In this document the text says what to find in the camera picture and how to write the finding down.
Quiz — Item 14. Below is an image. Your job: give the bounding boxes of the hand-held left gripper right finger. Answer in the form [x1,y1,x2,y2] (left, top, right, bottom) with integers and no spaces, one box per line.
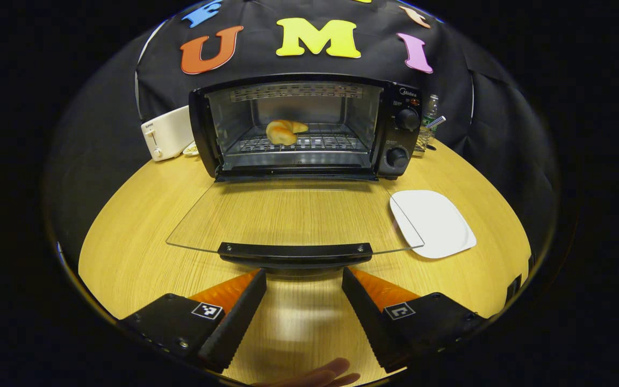
[341,266,488,374]

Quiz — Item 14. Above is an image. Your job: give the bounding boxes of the white toaster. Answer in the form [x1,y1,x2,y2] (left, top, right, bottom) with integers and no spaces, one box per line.
[141,105,195,162]

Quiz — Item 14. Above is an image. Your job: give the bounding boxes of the white square plate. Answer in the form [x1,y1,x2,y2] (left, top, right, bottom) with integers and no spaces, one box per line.
[389,189,478,260]

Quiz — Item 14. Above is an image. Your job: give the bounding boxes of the black backdrop cloth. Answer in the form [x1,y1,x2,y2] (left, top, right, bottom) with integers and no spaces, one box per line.
[44,0,557,253]

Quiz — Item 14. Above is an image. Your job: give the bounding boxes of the golden croissant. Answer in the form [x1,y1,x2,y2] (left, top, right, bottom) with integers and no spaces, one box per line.
[265,119,309,146]

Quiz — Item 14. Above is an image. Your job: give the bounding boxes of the clear plastic water bottle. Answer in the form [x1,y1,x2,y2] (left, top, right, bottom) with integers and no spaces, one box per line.
[422,95,440,130]

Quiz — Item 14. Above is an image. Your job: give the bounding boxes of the black electric oven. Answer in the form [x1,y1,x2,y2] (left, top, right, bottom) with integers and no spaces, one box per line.
[165,73,426,269]

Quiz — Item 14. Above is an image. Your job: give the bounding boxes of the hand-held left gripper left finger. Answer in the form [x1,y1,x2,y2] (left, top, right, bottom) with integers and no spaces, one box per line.
[119,268,268,373]

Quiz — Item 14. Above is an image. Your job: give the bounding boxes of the small metal wire basket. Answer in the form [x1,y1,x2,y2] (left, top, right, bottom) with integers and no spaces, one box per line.
[414,116,446,156]

